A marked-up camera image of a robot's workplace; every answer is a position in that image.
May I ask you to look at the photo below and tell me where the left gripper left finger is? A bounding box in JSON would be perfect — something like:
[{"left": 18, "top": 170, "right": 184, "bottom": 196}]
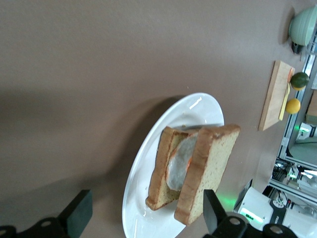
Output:
[{"left": 14, "top": 189, "right": 94, "bottom": 238}]

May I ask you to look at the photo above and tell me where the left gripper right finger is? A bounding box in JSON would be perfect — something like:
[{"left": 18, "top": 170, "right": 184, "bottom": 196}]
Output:
[{"left": 203, "top": 188, "right": 249, "bottom": 238}]

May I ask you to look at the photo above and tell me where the plain bread slice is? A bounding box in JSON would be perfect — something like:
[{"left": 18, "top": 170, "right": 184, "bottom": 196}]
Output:
[{"left": 174, "top": 124, "right": 241, "bottom": 226}]

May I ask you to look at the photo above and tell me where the fried egg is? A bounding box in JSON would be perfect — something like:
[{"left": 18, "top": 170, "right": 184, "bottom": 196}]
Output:
[{"left": 165, "top": 135, "right": 199, "bottom": 191}]

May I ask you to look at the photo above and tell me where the toast with fried egg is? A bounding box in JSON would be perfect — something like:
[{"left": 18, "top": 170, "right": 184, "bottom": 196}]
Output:
[{"left": 145, "top": 126, "right": 202, "bottom": 211}]

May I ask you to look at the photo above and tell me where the white round plate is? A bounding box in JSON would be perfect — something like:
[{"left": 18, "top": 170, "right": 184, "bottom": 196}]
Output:
[{"left": 122, "top": 93, "right": 225, "bottom": 238}]

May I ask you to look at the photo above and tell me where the pale green round disc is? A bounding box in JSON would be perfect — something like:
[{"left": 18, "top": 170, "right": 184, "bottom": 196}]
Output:
[{"left": 288, "top": 142, "right": 317, "bottom": 160}]

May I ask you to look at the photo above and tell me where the yellow plastic fork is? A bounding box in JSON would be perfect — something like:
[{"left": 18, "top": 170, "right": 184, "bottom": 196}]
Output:
[{"left": 278, "top": 86, "right": 290, "bottom": 121}]

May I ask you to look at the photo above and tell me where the bamboo cutting board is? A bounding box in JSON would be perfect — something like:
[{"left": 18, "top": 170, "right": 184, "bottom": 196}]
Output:
[{"left": 258, "top": 60, "right": 296, "bottom": 131}]

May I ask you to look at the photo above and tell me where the yellow lemon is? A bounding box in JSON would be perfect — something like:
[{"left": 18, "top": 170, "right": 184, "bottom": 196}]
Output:
[{"left": 285, "top": 98, "right": 301, "bottom": 115}]

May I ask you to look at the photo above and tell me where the dark green avocado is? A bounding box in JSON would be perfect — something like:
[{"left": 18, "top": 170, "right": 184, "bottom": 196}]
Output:
[{"left": 291, "top": 72, "right": 310, "bottom": 88}]

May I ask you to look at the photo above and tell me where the pale green bowl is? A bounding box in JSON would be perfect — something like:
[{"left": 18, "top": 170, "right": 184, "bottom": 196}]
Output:
[{"left": 289, "top": 5, "right": 317, "bottom": 47}]

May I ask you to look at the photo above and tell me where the aluminium frame structure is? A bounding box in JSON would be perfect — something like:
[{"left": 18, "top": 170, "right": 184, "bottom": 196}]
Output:
[{"left": 268, "top": 44, "right": 317, "bottom": 199}]

